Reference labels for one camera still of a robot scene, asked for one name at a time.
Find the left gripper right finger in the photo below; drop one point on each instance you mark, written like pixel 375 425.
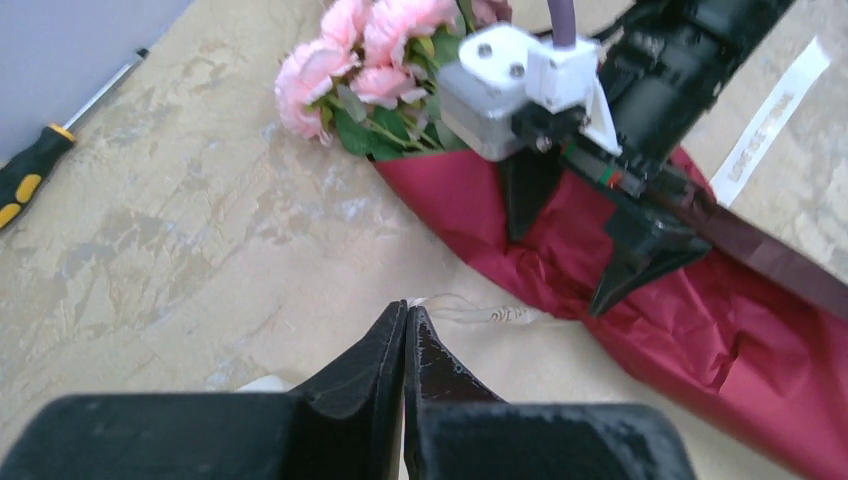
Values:
pixel 457 428

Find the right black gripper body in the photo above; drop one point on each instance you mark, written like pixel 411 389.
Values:
pixel 660 78

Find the pink flower bouquet red wrap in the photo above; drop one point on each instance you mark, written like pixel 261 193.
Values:
pixel 752 337

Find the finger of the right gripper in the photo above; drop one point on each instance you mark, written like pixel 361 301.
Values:
pixel 528 179
pixel 648 243

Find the cream printed ribbon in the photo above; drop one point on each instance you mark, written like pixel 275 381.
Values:
pixel 764 148

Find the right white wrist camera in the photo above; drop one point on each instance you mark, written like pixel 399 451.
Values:
pixel 508 90

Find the yellow black screwdriver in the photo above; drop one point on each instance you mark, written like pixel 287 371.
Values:
pixel 26 172

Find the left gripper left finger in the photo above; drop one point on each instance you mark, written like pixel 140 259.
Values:
pixel 342 423

